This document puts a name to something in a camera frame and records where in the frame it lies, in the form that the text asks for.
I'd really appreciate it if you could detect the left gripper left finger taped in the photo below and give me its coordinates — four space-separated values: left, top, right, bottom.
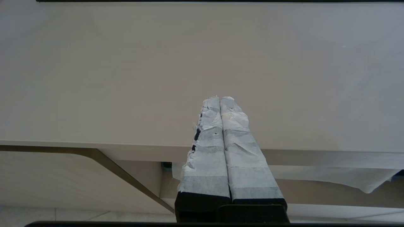
175 96 231 223

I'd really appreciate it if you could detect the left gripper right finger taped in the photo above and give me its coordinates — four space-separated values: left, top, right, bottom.
220 96 288 209

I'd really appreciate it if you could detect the white cloth sheet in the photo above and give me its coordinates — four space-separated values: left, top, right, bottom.
172 162 401 194

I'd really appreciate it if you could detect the beige wood cabinet front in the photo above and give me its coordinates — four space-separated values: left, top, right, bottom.
0 146 175 215

